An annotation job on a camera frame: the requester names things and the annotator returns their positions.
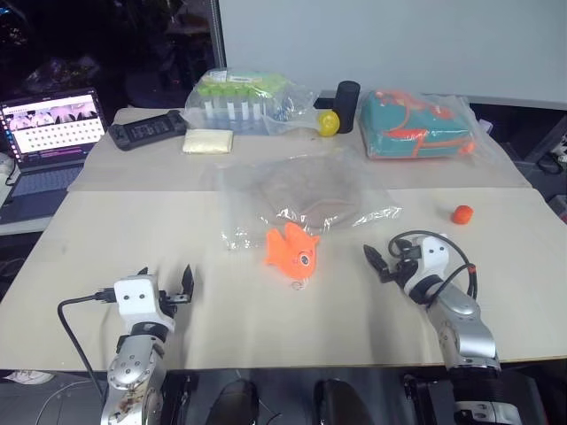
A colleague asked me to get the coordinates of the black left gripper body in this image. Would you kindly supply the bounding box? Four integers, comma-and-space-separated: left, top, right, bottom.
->
156, 290, 193, 320

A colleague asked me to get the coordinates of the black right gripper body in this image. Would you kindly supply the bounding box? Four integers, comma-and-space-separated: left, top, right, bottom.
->
384, 258, 418, 290

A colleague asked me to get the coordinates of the small orange red cap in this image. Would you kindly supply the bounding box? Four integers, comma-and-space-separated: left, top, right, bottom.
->
450, 205, 474, 226

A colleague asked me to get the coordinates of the orange fish plush toy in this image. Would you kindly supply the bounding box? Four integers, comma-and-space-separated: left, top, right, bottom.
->
260, 221, 322, 291

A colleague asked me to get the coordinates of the teal orange fabric bag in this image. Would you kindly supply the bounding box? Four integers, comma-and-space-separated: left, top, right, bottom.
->
360, 89, 476, 160

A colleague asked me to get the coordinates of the clear plastic wrapping bag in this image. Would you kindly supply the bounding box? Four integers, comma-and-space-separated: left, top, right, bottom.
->
356, 87, 504, 164

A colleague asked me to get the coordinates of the cream white packet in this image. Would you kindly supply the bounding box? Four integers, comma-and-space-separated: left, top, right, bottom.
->
182, 128, 235, 156

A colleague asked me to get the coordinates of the yellow ball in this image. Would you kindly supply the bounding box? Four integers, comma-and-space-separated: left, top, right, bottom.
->
317, 111, 341, 137

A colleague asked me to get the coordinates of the black handheld controller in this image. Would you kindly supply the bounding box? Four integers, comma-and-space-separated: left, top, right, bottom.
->
108, 110, 187, 152

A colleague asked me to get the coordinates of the black cylinder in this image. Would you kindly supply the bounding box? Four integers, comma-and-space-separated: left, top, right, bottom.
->
334, 80, 359, 135

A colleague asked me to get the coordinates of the open grey laptop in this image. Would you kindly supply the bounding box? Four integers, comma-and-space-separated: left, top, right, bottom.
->
0, 87, 108, 223

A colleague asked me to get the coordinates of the clear bag of tubes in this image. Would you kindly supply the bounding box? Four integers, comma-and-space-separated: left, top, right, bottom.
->
183, 68, 318, 136

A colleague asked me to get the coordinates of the white partition board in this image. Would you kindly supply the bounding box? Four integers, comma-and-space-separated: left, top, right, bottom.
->
218, 0, 567, 99

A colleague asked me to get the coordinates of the metal pole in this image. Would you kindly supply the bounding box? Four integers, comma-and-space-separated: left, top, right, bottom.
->
210, 0, 228, 68

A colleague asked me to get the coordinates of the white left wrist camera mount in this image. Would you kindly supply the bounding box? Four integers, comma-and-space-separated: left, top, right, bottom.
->
113, 274, 173, 331

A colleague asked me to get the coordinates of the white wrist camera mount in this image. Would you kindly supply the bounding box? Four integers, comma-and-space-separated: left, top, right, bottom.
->
406, 236, 457, 291
113, 274, 173, 331

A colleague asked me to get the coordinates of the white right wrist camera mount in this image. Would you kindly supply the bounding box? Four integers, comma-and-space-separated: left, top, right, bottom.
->
406, 236, 457, 291

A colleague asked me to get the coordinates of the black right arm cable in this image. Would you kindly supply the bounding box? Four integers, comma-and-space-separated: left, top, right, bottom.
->
388, 229, 480, 307

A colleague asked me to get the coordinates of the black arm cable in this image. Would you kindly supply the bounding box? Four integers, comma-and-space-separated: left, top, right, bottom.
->
57, 287, 117, 402
388, 229, 480, 307

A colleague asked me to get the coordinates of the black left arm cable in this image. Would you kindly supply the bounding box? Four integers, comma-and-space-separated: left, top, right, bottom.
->
57, 287, 117, 402

